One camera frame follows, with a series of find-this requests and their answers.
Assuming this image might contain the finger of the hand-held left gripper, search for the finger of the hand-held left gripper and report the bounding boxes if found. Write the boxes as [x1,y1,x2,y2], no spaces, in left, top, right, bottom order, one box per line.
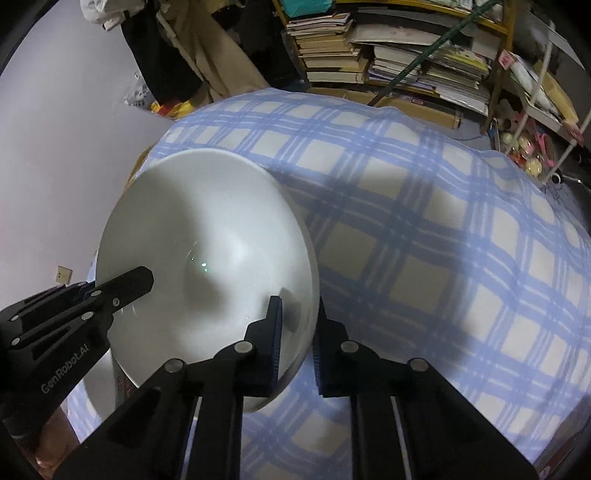
[85,267,154,326]

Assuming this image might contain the pile of magazines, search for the pile of magazines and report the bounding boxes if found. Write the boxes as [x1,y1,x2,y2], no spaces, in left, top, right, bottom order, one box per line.
[353,7,492,116]

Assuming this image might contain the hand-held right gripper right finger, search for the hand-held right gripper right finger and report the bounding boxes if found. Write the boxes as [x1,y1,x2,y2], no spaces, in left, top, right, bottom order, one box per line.
[311,307,539,480]

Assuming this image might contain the stack of old books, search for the stack of old books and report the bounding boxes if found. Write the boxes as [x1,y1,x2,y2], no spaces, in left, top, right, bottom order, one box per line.
[284,11,370,86]

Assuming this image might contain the bamboo shelf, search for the bamboo shelf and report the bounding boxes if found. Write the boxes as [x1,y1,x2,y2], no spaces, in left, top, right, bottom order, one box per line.
[272,0,515,134]

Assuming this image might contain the plastic bag of snacks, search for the plastic bag of snacks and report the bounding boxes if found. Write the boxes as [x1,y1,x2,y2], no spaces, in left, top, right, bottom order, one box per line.
[126,71,204,120]

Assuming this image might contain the teal plastic package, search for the teal plastic package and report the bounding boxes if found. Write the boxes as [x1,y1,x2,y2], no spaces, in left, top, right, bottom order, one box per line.
[281,0,335,14]

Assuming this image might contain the white trolley cart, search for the white trolley cart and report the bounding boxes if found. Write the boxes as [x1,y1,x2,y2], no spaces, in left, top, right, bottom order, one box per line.
[480,28,591,185]

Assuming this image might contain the beige hanging coat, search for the beige hanging coat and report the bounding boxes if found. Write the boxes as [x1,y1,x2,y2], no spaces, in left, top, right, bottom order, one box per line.
[157,0,271,104]

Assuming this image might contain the large plain white bowl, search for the large plain white bowl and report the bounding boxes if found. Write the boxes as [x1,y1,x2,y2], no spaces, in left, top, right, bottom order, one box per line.
[95,148,321,414]

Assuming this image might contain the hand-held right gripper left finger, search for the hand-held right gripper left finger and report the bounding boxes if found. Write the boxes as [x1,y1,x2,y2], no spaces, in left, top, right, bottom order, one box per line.
[55,295,284,480]

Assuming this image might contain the white printed puffer jacket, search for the white printed puffer jacket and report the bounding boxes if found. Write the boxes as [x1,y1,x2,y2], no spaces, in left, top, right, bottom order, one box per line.
[78,0,134,31]

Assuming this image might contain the person's left hand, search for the person's left hand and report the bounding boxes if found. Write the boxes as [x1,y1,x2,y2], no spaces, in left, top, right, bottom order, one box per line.
[34,408,83,469]

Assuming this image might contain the blue plaid blanket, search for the blue plaid blanket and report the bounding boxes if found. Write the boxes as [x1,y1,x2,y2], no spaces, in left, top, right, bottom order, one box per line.
[65,88,591,467]

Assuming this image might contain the white cherry print plate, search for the white cherry print plate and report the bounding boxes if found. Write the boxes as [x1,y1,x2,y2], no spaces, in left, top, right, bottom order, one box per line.
[84,348,139,418]

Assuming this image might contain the dark green pole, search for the dark green pole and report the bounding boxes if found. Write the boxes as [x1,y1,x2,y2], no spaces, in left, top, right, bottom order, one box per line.
[367,0,502,107]

